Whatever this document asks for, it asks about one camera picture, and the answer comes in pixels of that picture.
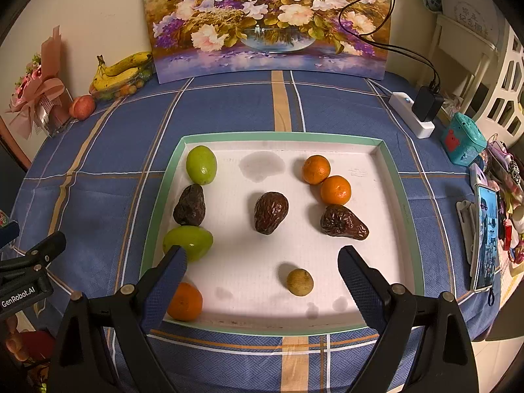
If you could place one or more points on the glass fruit bowl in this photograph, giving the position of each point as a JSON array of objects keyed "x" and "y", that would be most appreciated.
[{"x": 127, "y": 90}]

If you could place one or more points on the grey phone stand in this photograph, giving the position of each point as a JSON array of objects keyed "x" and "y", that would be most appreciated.
[{"x": 466, "y": 225}]

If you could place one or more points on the floral painting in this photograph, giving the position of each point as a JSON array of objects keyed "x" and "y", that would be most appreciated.
[{"x": 266, "y": 12}]

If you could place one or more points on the white wooden chair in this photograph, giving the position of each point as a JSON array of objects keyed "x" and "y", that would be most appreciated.
[{"x": 440, "y": 37}]

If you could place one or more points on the white tray with green rim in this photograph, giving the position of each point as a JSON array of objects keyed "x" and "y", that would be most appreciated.
[{"x": 245, "y": 262}]

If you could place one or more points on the dark brown wrinkled avocado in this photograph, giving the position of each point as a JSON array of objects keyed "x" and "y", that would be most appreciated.
[
  {"x": 270, "y": 213},
  {"x": 189, "y": 208},
  {"x": 342, "y": 222}
]

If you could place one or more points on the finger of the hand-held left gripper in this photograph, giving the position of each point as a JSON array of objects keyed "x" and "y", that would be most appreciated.
[
  {"x": 41, "y": 249},
  {"x": 9, "y": 233}
]

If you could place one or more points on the smartphone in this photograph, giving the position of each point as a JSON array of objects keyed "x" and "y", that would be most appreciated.
[{"x": 486, "y": 237}]

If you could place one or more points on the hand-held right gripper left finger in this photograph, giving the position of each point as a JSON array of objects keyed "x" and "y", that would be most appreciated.
[{"x": 166, "y": 286}]

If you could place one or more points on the brown wooden frame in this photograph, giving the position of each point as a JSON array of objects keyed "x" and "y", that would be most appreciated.
[{"x": 14, "y": 147}]

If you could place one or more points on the white lattice cabinet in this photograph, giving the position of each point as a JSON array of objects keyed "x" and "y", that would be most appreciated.
[{"x": 509, "y": 73}]

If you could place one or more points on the blue plaid tablecloth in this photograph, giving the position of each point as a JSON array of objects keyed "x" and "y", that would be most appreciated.
[{"x": 229, "y": 106}]

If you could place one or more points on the black power adapter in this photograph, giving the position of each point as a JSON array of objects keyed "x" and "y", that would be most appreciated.
[{"x": 426, "y": 104}]

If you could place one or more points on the person's left hand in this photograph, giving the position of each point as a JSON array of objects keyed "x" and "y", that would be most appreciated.
[{"x": 14, "y": 342}]

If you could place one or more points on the red cloth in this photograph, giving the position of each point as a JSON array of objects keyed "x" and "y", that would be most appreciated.
[{"x": 37, "y": 344}]

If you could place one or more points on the yellow banana bunch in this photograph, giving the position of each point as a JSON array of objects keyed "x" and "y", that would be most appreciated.
[{"x": 118, "y": 80}]

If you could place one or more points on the teal toy box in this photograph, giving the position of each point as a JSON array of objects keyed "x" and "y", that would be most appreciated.
[{"x": 464, "y": 141}]

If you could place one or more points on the pink flower bouquet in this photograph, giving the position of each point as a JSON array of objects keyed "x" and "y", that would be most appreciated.
[{"x": 41, "y": 90}]

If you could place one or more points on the white power strip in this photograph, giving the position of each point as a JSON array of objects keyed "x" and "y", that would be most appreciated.
[{"x": 399, "y": 100}]

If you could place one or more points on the small tan longan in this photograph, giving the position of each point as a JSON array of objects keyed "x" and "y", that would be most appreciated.
[{"x": 300, "y": 281}]

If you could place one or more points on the red peach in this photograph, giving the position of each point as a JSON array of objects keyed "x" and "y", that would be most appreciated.
[{"x": 82, "y": 107}]

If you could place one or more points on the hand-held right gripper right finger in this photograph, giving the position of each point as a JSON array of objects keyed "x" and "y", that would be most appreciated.
[{"x": 360, "y": 286}]

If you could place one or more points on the green round fruit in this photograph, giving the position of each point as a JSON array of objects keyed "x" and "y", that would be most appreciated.
[
  {"x": 200, "y": 164},
  {"x": 192, "y": 239}
]

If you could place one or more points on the pile of small trinkets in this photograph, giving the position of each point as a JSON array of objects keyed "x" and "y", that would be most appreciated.
[{"x": 507, "y": 168}]

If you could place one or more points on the orange tangerine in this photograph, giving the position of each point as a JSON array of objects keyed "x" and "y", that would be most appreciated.
[
  {"x": 186, "y": 302},
  {"x": 335, "y": 190},
  {"x": 316, "y": 169}
]

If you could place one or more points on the clear plastic bottle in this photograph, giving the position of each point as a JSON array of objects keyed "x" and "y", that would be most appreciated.
[{"x": 4, "y": 219}]

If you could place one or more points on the small white plastic item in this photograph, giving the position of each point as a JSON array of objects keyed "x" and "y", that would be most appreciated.
[{"x": 477, "y": 176}]

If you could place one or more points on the white round plaque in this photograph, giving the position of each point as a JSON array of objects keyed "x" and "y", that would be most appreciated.
[{"x": 470, "y": 12}]

